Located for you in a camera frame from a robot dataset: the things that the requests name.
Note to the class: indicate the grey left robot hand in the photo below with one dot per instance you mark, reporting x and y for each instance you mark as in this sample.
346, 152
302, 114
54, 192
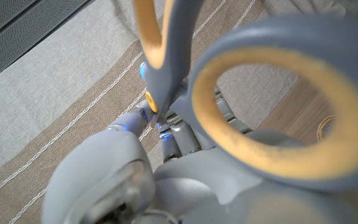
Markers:
110, 161

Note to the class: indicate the brown paper bag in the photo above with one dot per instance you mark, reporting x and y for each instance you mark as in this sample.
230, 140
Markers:
322, 132

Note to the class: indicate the grey yellow scissors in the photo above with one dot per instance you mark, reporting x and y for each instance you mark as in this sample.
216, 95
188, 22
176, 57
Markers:
291, 34

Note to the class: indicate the beige striped backdrop curtain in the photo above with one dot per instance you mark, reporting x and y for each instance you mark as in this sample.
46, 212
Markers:
73, 93

